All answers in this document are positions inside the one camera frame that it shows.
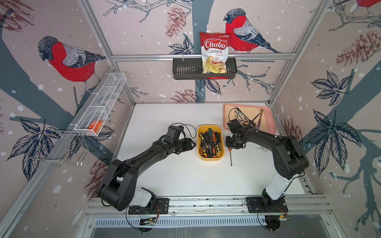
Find orange black large screwdriver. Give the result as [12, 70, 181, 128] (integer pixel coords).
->
[228, 148, 233, 167]

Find yellow storage box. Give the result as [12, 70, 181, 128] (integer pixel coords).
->
[197, 125, 224, 161]

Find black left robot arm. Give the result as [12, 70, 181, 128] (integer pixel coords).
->
[97, 125, 196, 213]

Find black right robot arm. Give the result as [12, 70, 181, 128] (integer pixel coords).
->
[226, 119, 309, 209]

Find green black screwdriver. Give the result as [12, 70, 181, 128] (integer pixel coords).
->
[207, 128, 212, 149]

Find orange box in shelf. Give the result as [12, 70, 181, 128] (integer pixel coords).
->
[87, 121, 104, 133]

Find beige tray liner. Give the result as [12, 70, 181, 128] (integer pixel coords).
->
[225, 105, 268, 133]

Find pink tray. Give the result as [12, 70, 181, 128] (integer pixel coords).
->
[223, 103, 277, 135]

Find Chuba cassava chips bag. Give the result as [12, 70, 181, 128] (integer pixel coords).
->
[200, 32, 230, 74]

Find wooden handled knife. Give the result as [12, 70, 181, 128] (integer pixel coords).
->
[257, 109, 264, 130]

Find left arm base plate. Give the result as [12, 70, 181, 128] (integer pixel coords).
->
[128, 198, 170, 215]

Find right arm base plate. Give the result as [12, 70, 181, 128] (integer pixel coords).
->
[244, 196, 289, 213]

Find black wall basket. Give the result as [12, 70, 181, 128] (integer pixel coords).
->
[172, 58, 238, 80]

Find white wire wall shelf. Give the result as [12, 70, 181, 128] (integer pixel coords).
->
[74, 72, 127, 136]

